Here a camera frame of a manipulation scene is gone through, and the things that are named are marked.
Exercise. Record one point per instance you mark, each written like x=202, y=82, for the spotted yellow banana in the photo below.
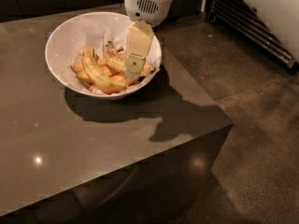
x=116, y=61

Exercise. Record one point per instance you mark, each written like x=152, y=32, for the white paper bowl liner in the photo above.
x=97, y=38

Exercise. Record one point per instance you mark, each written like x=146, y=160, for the white bowl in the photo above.
x=64, y=46

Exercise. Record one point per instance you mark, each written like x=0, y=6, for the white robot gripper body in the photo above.
x=149, y=7

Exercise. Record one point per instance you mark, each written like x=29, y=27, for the black floor vent grille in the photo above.
x=245, y=20

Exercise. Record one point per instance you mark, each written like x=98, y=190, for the orange banana bunch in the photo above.
x=85, y=80

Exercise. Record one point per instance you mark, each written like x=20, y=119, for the curved yellow banana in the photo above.
x=95, y=72

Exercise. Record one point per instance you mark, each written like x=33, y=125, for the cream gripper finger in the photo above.
x=138, y=43

